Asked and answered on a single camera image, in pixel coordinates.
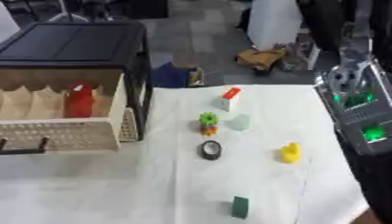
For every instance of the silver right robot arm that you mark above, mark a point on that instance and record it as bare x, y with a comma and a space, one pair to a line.
360, 116

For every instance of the pale compartment drawer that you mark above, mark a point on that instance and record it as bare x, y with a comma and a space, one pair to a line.
61, 137

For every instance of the green orange gear toy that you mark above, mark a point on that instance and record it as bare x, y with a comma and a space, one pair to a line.
208, 123

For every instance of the white box with orange top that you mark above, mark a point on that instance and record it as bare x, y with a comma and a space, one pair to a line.
228, 100

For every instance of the black tape roll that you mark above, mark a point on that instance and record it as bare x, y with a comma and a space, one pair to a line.
210, 150

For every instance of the blue bag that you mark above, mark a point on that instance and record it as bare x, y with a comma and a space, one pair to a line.
171, 75

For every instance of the yellow toy block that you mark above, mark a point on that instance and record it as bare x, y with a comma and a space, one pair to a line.
291, 152

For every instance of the dark green block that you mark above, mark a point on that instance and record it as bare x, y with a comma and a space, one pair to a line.
240, 207

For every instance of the red bottle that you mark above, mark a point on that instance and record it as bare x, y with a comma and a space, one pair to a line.
79, 100

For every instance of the white panel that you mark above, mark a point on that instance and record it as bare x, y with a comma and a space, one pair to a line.
274, 23

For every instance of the black cabinet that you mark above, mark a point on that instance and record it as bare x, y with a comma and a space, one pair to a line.
71, 43

